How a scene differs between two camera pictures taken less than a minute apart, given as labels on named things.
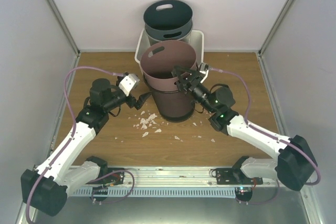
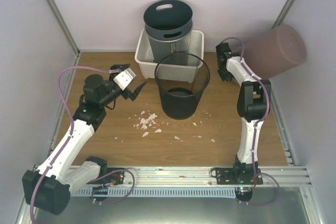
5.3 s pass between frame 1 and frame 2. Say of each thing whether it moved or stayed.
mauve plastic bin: moved
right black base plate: stayed
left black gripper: moved
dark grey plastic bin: stayed
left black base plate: stayed
